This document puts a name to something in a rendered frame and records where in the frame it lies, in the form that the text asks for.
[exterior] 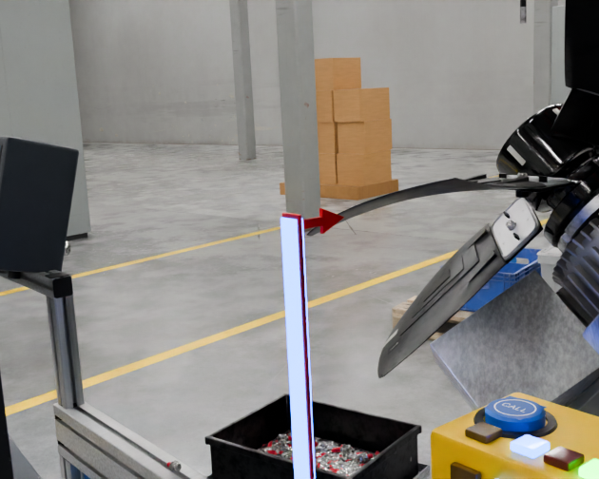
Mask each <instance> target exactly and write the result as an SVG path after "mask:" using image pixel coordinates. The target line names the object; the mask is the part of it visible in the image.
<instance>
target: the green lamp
mask: <svg viewBox="0 0 599 479"><path fill-rule="evenodd" d="M579 476H581V477H584V478H586V479H599V460H598V459H592V460H591V461H589V462H587V464H585V465H583V466H582V467H580V468H579Z"/></svg>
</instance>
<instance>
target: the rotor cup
mask: <svg viewBox="0 0 599 479"><path fill-rule="evenodd" d="M562 105H563V104H555V105H550V106H547V107H545V108H543V109H541V110H539V111H537V112H536V113H534V114H533V115H531V116H530V118H528V119H527V120H526V121H524V122H523V123H522V124H521V125H520V126H519V127H518V128H516V130H515V131H514V132H513V133H512V134H511V136H510V137H509V138H508V139H507V141H506V142H505V143H504V144H503V146H502V148H501V150H500V152H499V154H498V157H497V160H496V168H497V170H498V172H499V173H504V174H507V175H517V174H518V173H527V174H528V176H536V177H539V176H547V177H551V178H564V179H567V180H569V182H571V183H572V186H567V187H562V188H557V189H552V190H548V191H544V192H539V193H538V192H530V195H529V196H528V197H527V198H523V199H524V201H525V202H526V203H527V204H528V205H529V206H530V207H531V208H532V209H533V210H535V211H537V212H540V213H547V212H550V211H551V214H550V216H549V218H548V220H547V222H546V225H545V229H544V237H545V238H546V239H547V240H548V241H549V243H550V244H551V245H552V246H553V247H555V248H558V241H559V240H560V237H561V236H562V235H563V234H564V233H566V231H565V229H566V228H567V226H568V225H569V224H570V222H571V221H572V220H573V219H574V217H575V216H576V215H577V214H578V213H579V212H580V211H581V210H582V209H583V208H584V207H585V206H586V205H587V204H588V203H589V202H590V201H591V200H592V199H593V198H595V197H596V196H597V195H598V194H599V145H597V144H592V143H589V142H586V141H582V140H579V139H576V138H573V137H571V136H568V135H564V134H561V133H558V132H555V131H552V130H551V128H552V126H553V124H554V121H555V119H556V117H557V114H555V113H554V112H553V111H552V110H553V109H555V108H557V109H558V110H560V109H561V107H562ZM509 146H511V147H512V148H513V149H514V150H515V151H516V152H517V153H518V154H519V155H520V156H521V157H522V158H523V159H524V160H525V161H526V162H525V163H524V164H523V165H521V163H520V162H519V161H518V160H517V159H516V158H515V157H514V156H513V155H512V154H511V153H510V152H509V151H508V150H507V148H508V147H509Z"/></svg>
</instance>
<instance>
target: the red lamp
mask: <svg viewBox="0 0 599 479"><path fill-rule="evenodd" d="M584 459H585V456H584V454H582V453H579V452H577V451H574V450H569V449H566V448H563V447H557V448H555V449H553V450H551V451H549V452H547V453H545V454H544V456H543V461H544V463H546V464H549V465H551V466H554V467H556V468H559V469H562V470H565V471H570V470H572V469H574V468H576V467H578V466H579V465H581V464H583V463H584Z"/></svg>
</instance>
